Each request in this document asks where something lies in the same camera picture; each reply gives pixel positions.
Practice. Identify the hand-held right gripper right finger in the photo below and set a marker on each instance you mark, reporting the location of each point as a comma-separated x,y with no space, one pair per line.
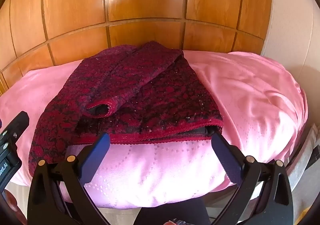
225,160

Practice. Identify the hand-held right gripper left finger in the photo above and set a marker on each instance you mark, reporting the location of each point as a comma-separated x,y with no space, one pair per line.
98,151

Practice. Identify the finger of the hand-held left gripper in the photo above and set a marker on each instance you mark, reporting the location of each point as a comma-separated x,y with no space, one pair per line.
21,122

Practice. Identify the red and black knit sweater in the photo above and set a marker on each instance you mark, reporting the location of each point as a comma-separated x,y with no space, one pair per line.
140,95

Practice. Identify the pink bed sheet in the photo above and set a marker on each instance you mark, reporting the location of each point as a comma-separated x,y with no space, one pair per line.
250,95

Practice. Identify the person's dark pants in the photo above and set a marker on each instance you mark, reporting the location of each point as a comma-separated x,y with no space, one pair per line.
172,211

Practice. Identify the pale mattress side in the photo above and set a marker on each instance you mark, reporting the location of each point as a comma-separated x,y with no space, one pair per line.
303,162

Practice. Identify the wooden panelled headboard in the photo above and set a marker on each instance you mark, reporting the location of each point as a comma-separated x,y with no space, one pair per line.
140,2

